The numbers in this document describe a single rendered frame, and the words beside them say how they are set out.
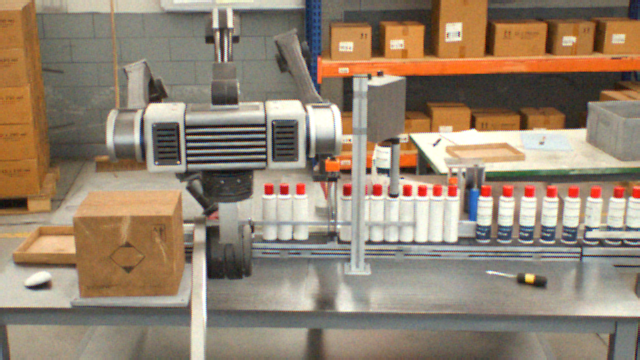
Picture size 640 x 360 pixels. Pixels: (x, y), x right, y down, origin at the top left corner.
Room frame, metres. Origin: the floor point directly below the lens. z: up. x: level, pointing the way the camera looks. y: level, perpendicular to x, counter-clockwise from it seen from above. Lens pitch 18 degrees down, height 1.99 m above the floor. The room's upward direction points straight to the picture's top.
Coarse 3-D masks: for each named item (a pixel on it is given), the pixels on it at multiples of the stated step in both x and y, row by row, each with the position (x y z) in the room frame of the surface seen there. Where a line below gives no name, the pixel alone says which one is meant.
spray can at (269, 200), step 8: (272, 184) 2.79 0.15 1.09; (272, 192) 2.78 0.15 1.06; (264, 200) 2.77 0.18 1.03; (272, 200) 2.77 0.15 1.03; (264, 208) 2.78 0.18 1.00; (272, 208) 2.77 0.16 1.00; (264, 216) 2.78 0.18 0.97; (272, 216) 2.77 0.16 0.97; (264, 232) 2.78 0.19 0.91; (272, 232) 2.77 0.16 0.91; (272, 240) 2.77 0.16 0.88
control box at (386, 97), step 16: (384, 80) 2.68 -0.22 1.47; (400, 80) 2.71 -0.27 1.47; (368, 96) 2.62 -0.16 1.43; (384, 96) 2.63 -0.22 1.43; (400, 96) 2.71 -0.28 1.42; (368, 112) 2.62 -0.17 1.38; (384, 112) 2.63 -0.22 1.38; (400, 112) 2.71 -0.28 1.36; (368, 128) 2.62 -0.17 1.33; (384, 128) 2.63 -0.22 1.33; (400, 128) 2.71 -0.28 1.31
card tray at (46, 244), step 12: (36, 228) 2.92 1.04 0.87; (48, 228) 2.95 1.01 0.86; (60, 228) 2.95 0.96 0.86; (72, 228) 2.95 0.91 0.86; (24, 240) 2.80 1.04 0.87; (36, 240) 2.90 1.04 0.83; (48, 240) 2.90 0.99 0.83; (60, 240) 2.90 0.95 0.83; (72, 240) 2.90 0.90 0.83; (24, 252) 2.78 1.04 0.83; (36, 252) 2.78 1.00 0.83; (48, 252) 2.78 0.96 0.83; (60, 252) 2.78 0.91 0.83; (72, 252) 2.78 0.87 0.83
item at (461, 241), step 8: (184, 240) 2.78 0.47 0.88; (192, 240) 2.78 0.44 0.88; (256, 240) 2.78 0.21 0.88; (264, 240) 2.78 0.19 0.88; (280, 240) 2.78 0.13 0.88; (296, 240) 2.78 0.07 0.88; (304, 240) 2.78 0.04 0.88; (312, 240) 2.78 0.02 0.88; (320, 240) 2.78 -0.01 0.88; (464, 240) 2.78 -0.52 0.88; (472, 240) 2.78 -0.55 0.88; (512, 240) 2.78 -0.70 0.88; (536, 240) 2.78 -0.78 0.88; (560, 240) 2.78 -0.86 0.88
